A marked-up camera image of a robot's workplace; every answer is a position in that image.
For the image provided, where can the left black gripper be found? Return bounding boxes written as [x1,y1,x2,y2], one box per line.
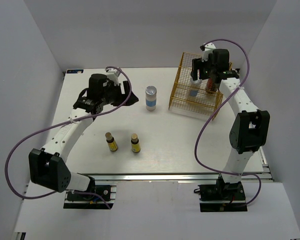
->
[100,81,139,107]

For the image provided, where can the soy sauce bottle red label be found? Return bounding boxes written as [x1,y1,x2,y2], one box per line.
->
[205,78,219,95]

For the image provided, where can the blue label spice jar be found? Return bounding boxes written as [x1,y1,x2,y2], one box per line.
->
[189,77,202,97]
[145,85,157,111]

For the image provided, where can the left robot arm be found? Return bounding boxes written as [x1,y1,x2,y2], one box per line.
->
[28,68,139,200]

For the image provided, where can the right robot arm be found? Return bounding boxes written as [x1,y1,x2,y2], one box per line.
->
[191,43,270,200]

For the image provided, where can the blue table sticker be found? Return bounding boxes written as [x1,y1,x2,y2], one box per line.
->
[66,69,84,74]

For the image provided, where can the right small yellow bottle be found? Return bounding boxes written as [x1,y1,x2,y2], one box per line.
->
[131,133,141,153]

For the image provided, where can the small yellow bottle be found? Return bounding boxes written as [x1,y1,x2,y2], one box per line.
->
[105,132,118,152]
[131,133,141,153]

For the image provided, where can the left small yellow bottle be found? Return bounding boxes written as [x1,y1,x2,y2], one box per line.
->
[105,132,118,152]

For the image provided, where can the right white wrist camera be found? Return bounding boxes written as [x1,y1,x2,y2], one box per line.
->
[200,42,216,62]

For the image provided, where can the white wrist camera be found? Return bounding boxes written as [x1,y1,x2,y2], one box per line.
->
[200,42,216,62]
[105,67,121,86]

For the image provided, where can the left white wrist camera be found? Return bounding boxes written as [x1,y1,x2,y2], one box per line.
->
[105,67,121,86]

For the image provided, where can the yellow wire basket rack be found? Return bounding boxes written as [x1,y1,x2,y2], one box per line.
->
[168,52,224,119]

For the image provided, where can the aluminium table frame rail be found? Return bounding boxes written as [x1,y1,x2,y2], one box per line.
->
[74,172,273,183]

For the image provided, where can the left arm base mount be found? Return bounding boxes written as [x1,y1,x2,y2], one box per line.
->
[63,173,117,210]

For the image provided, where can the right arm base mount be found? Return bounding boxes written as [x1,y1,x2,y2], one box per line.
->
[193,176,248,213]

